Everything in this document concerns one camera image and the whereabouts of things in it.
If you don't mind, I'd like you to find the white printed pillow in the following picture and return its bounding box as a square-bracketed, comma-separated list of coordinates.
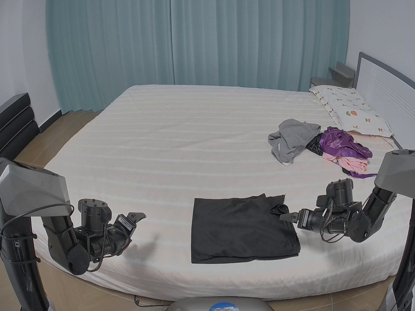
[309, 84, 393, 137]

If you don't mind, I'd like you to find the black T-shirt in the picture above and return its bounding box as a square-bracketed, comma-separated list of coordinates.
[191, 193, 301, 264]

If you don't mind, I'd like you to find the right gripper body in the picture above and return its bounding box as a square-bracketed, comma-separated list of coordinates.
[298, 208, 329, 233]

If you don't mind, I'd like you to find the pink garment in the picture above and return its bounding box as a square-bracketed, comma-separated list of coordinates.
[322, 151, 368, 176]

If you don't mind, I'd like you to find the grey garment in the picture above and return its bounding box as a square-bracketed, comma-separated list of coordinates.
[268, 119, 321, 167]

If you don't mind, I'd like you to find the shiny black garment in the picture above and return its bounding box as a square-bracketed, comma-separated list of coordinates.
[306, 135, 325, 156]

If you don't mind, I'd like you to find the purple garment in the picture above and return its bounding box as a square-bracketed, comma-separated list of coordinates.
[319, 127, 378, 179]

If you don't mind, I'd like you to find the blue-green curtain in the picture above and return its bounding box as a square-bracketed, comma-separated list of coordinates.
[45, 0, 174, 114]
[170, 0, 351, 91]

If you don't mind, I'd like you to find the grey bedside table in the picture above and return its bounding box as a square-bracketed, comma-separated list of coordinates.
[311, 61, 355, 88]

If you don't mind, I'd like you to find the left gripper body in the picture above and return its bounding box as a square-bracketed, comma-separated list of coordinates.
[104, 214, 137, 255]

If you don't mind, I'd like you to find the bed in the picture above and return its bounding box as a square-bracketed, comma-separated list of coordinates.
[34, 52, 415, 300]

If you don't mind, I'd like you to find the black cable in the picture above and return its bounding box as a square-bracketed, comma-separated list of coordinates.
[134, 295, 169, 307]
[0, 203, 75, 239]

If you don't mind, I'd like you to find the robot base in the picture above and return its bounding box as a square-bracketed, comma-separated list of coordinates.
[165, 296, 271, 311]

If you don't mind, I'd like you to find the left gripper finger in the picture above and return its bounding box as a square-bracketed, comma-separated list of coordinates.
[127, 211, 147, 226]

